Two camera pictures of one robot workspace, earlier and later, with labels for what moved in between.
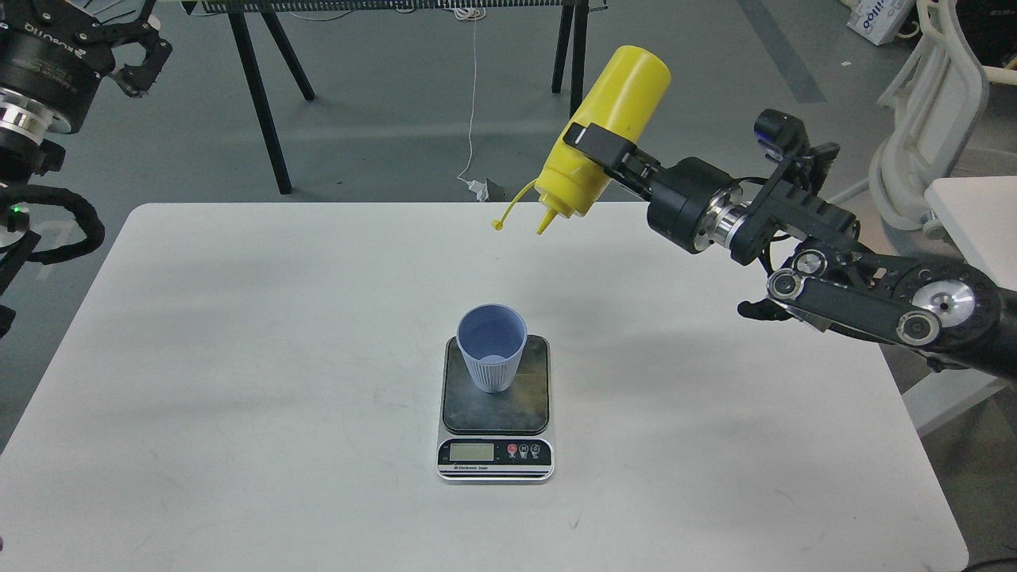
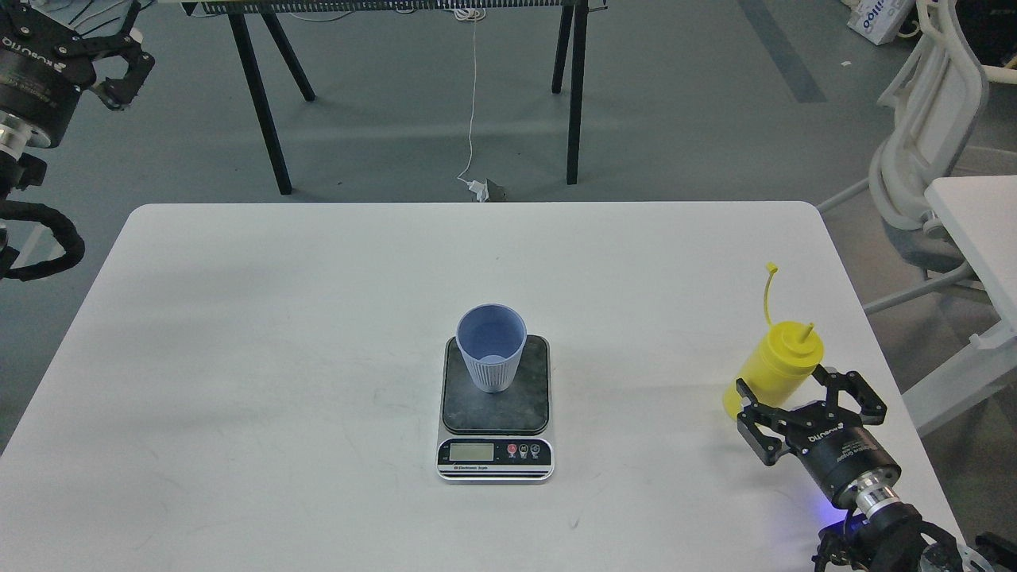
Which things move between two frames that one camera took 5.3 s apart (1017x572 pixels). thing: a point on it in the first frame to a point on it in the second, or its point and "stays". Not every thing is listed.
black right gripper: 679,197 to 835,451
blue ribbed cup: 492,336 stays
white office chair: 940,98 stays
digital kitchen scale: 500,437 stays
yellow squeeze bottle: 622,98 to 785,356
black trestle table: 243,13 stays
